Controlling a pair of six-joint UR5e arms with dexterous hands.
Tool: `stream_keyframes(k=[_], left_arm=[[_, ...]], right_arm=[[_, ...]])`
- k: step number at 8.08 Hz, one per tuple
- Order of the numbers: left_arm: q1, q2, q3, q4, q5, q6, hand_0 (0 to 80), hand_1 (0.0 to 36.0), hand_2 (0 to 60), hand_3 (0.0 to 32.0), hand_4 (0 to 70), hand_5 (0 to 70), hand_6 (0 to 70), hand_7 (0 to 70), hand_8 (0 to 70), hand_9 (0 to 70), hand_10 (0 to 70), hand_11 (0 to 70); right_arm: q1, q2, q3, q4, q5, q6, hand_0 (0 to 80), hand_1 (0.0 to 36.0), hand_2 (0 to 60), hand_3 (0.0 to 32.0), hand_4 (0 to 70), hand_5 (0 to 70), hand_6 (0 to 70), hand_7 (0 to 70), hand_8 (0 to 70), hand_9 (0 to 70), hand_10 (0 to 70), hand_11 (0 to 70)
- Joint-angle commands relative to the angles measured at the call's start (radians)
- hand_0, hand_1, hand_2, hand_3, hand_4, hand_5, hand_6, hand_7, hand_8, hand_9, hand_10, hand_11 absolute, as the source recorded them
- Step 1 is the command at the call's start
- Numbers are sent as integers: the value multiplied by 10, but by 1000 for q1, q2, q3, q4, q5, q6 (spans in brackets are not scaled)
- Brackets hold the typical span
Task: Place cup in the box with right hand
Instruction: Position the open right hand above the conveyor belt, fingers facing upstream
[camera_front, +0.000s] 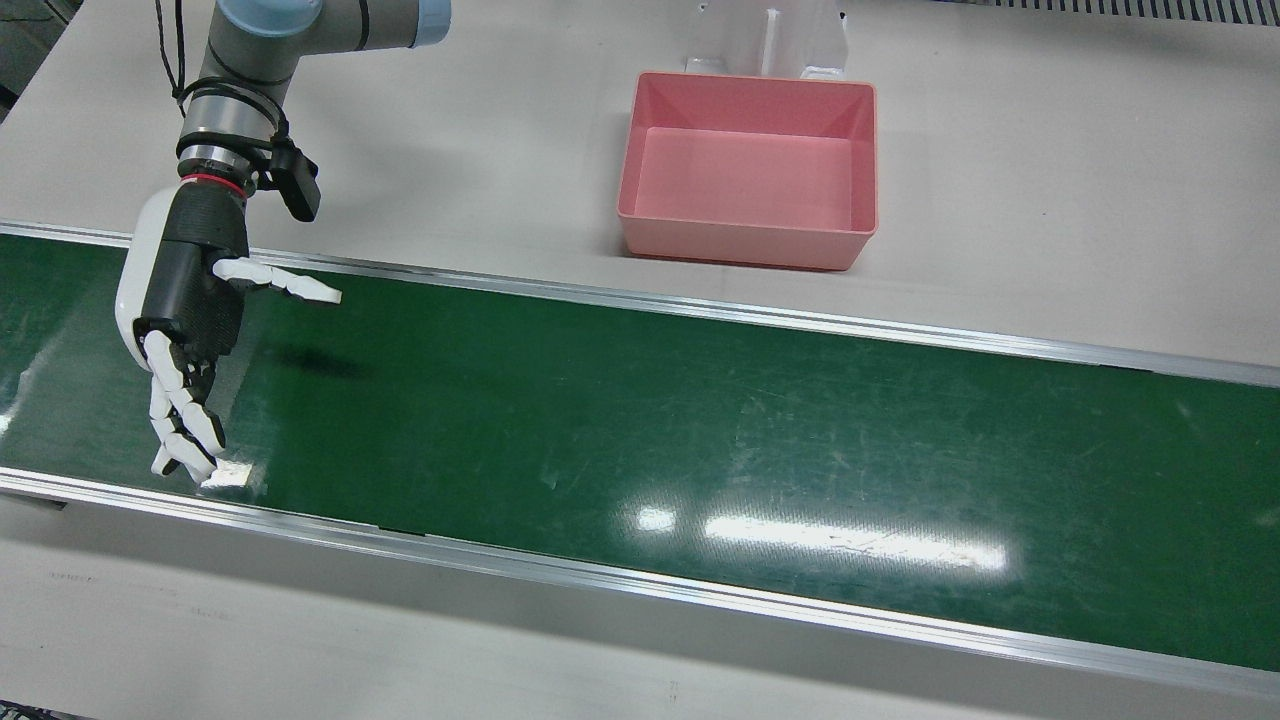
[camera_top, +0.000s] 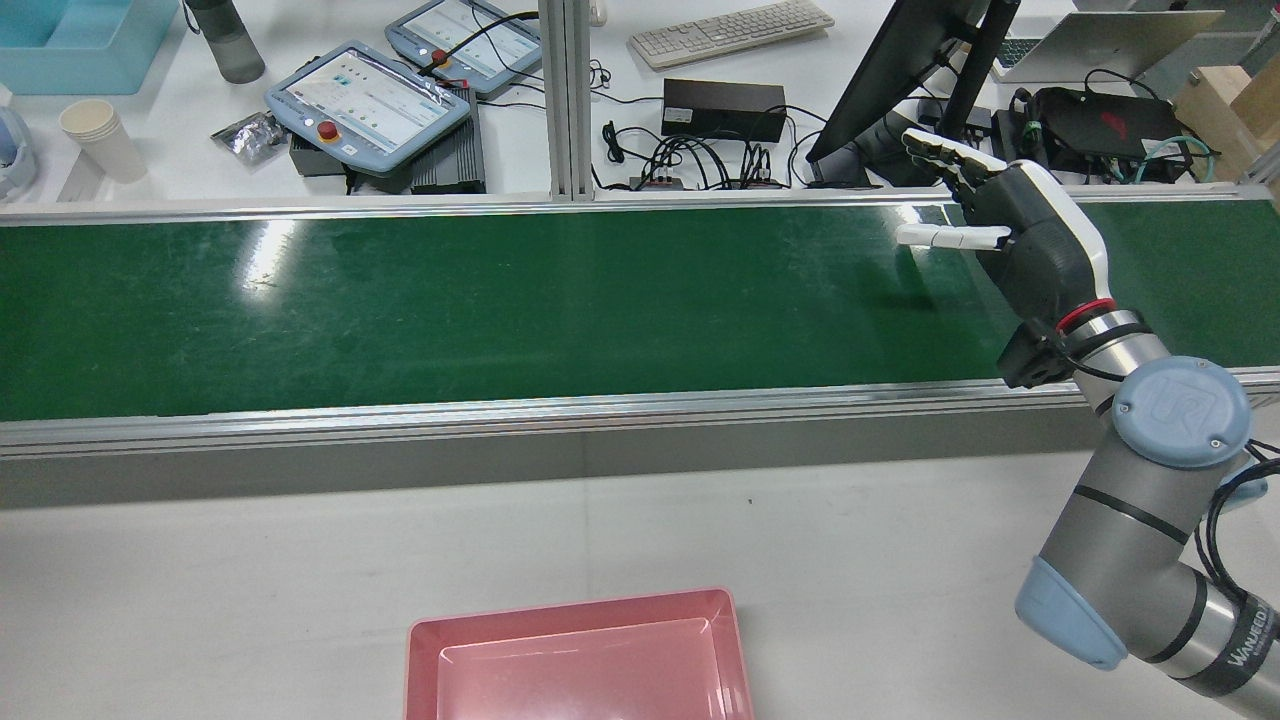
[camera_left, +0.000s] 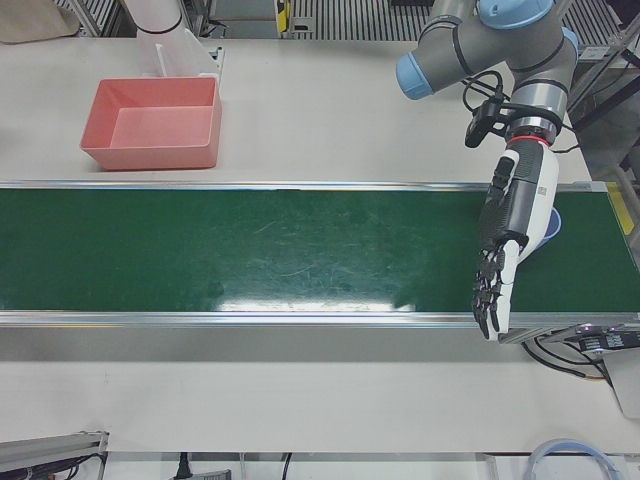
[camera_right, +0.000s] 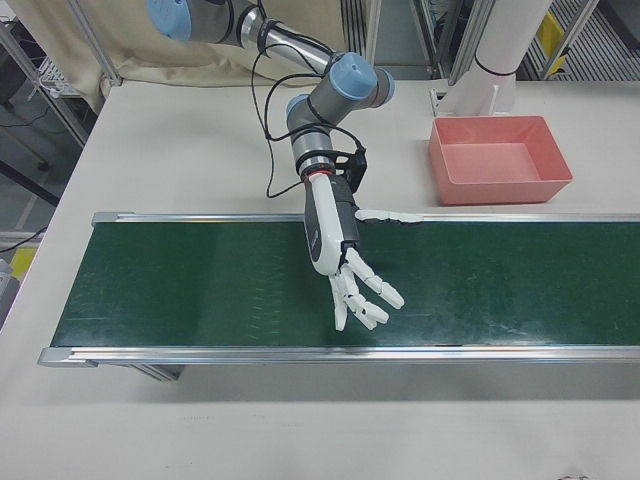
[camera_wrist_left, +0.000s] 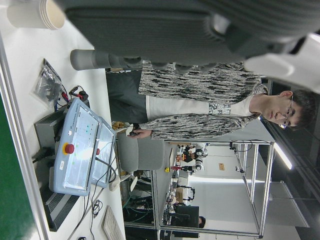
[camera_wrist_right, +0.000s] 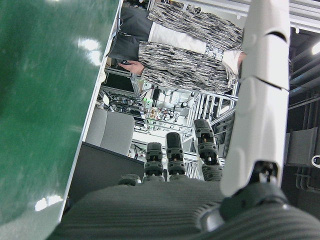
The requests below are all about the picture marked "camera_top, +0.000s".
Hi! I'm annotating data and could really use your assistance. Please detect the crumpled foil wrapper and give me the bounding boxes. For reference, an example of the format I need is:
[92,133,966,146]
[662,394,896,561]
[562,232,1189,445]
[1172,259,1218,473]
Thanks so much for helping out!
[212,112,289,166]

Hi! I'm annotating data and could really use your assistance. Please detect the black bag with red logo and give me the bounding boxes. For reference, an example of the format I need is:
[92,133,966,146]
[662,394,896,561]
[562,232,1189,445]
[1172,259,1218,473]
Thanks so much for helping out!
[1030,86,1191,161]

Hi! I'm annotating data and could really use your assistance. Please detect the black power box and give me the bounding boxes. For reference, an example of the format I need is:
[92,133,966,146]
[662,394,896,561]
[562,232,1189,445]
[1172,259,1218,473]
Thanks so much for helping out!
[662,78,788,144]

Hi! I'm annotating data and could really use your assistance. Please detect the dark water bottle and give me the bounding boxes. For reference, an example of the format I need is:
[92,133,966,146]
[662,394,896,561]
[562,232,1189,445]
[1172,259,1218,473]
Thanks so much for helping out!
[183,0,267,85]

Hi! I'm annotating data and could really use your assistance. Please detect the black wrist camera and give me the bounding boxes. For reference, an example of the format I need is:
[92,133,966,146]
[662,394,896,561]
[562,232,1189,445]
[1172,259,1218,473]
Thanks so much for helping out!
[1000,320,1077,391]

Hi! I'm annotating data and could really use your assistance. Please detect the pink plastic box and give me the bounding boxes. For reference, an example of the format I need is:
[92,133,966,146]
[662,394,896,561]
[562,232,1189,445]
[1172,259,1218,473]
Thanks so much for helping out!
[405,588,756,720]

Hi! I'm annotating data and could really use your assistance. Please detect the aluminium profile post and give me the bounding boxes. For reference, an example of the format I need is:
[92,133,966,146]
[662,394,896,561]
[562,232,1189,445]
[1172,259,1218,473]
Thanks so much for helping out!
[538,0,595,201]

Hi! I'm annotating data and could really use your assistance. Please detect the black finned electronics box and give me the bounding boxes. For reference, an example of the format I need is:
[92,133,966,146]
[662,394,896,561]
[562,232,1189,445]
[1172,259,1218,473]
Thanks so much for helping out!
[410,88,487,195]

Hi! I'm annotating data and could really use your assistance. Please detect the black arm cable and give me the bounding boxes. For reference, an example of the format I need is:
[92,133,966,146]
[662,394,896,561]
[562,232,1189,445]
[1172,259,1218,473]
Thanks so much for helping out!
[1195,440,1280,603]

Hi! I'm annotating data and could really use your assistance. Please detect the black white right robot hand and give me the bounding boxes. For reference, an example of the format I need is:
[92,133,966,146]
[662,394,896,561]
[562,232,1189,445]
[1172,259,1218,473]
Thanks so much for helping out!
[896,128,1113,331]

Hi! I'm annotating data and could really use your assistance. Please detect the teal cable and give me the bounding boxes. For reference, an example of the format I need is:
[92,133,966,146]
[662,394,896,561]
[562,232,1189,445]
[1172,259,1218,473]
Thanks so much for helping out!
[1138,134,1217,187]

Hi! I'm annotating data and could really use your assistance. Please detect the green conveyor belt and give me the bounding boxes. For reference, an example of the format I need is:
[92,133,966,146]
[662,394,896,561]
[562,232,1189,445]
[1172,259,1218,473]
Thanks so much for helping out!
[0,185,1280,461]

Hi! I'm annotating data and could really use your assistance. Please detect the white blue appliance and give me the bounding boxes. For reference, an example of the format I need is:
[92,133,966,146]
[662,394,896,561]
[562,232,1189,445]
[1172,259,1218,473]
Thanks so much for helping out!
[0,105,39,201]

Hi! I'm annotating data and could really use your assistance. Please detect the white keyboard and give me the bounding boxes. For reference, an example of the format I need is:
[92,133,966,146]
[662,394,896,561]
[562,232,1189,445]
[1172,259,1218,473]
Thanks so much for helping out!
[629,0,836,71]

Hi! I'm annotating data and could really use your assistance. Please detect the large grey teach pendant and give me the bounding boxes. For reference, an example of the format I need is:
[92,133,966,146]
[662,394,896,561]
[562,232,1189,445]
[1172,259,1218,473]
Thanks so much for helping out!
[264,40,473,179]

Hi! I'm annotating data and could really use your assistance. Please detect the light blue plastic bin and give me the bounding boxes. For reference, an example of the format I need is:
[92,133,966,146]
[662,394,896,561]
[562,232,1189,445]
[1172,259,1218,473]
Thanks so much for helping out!
[0,0,181,97]

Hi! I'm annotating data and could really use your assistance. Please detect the silver laptop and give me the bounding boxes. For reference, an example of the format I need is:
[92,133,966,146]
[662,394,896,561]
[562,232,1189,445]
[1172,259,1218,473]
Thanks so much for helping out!
[990,10,1226,83]

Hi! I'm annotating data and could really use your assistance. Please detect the black monitor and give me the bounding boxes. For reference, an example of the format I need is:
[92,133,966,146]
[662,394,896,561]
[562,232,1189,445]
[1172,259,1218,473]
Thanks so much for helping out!
[806,0,1021,189]

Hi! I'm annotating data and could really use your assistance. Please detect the stacked paper cups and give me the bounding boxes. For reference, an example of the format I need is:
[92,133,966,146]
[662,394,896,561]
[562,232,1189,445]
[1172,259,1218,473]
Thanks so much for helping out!
[58,98,149,185]

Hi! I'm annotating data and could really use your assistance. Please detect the wooden box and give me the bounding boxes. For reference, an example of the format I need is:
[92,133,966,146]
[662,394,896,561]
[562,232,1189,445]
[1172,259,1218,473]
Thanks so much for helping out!
[1172,65,1280,181]

